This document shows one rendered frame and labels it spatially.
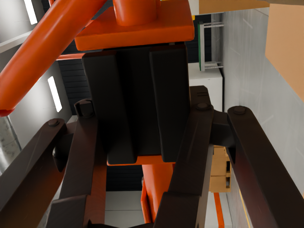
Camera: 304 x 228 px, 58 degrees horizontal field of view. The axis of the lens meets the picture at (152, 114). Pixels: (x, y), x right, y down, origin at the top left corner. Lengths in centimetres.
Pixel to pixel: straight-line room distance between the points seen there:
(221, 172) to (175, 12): 744
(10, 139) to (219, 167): 500
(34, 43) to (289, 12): 23
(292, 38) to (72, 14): 21
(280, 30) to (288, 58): 4
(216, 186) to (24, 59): 775
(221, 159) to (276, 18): 702
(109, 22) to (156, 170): 10
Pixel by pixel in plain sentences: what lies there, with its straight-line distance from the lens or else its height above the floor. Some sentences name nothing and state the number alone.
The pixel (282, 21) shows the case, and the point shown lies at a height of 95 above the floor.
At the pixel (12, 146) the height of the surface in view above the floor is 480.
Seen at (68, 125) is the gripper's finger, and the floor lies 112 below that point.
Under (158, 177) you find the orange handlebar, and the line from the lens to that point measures 20.
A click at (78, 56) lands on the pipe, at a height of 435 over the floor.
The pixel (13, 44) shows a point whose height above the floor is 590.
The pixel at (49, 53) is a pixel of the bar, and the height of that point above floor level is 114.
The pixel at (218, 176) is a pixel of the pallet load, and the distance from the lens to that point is 765.
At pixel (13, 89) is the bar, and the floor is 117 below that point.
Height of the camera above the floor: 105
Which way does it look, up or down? 7 degrees up
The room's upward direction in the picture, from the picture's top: 93 degrees counter-clockwise
